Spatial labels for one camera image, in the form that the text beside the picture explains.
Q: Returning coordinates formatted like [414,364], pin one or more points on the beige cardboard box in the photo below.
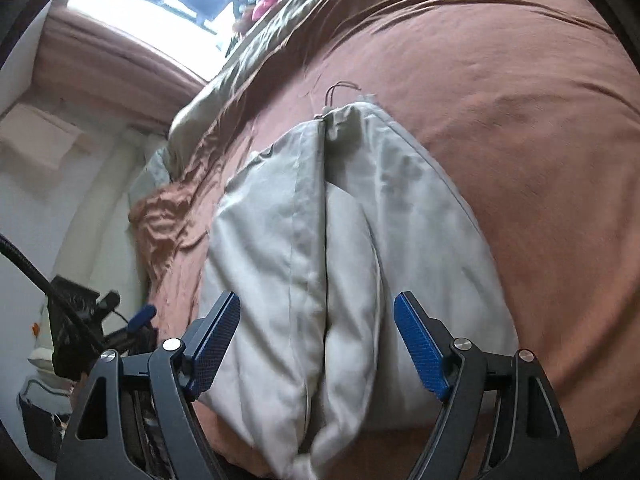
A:
[45,135]

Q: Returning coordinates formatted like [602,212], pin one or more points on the bright window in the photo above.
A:
[100,5]

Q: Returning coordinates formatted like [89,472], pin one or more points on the orange-brown fleece blanket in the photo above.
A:
[525,160]

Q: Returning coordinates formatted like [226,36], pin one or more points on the beige pants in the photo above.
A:
[280,260]

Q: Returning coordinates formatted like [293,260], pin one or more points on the brownish pink curtain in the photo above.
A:
[100,60]

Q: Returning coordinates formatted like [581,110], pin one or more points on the dark basket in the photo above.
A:
[40,425]

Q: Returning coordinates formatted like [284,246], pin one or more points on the brown wrinkled bedsheet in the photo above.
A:
[165,220]

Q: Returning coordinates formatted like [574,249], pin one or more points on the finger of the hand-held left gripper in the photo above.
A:
[142,316]

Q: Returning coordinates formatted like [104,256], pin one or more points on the olive green duvet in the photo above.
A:
[260,45]

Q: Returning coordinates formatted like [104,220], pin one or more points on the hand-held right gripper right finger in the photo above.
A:
[420,345]

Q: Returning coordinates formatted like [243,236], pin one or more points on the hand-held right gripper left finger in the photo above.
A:
[212,345]

